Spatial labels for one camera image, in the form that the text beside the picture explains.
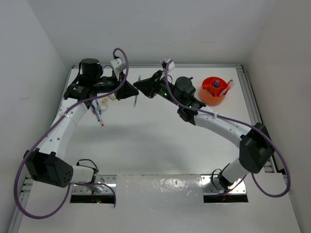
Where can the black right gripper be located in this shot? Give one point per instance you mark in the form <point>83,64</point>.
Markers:
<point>149,86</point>

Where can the white glue bottle blue cap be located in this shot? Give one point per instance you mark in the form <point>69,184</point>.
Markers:
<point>216,84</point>

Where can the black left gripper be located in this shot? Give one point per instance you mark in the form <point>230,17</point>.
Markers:
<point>127,90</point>

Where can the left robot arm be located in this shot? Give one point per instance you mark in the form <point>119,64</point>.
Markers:
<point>46,162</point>

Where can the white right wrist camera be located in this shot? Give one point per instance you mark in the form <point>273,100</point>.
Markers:
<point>167,64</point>

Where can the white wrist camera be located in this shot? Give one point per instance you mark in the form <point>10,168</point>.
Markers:
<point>167,64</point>
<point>118,65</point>

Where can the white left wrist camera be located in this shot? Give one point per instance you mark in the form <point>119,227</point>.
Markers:
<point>118,65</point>

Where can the dark red gel pen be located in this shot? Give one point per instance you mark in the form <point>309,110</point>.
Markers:
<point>93,109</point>

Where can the blue gel pen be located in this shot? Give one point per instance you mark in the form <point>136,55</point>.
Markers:
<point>98,117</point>

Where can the orange highlighter pen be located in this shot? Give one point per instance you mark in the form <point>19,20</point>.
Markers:
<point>229,85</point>

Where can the teal capped pen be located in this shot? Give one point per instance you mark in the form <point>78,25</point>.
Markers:
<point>98,108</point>

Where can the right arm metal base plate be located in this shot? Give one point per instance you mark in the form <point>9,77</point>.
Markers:
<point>237,188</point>

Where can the beige eraser block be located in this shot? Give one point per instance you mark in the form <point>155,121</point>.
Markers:
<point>112,97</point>

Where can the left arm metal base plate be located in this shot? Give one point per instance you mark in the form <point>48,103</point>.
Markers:
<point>99,189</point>

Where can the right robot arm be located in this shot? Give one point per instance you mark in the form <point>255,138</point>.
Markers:
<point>254,150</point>

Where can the orange round compartment container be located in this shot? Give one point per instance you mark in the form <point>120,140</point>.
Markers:
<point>208,84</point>

